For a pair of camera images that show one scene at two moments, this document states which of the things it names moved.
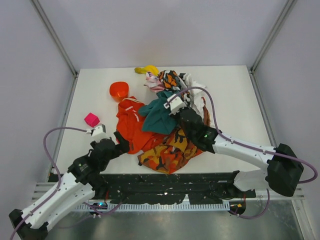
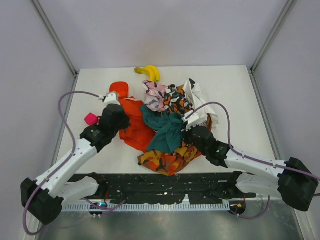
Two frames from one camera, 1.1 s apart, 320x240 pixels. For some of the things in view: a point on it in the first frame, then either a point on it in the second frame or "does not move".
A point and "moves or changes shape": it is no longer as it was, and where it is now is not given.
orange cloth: [129, 123] does not move
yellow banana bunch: [147, 68] does not move
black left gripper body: [116, 145] → [120, 118]
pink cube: [92, 120] does not move
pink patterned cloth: [153, 82] → [154, 95]
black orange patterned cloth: [170, 79] moves or changes shape
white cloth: [195, 95] moves or changes shape
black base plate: [169, 188] does not move
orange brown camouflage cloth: [172, 155] does not move
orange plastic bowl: [119, 90] does not move
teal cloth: [156, 117] → [167, 125]
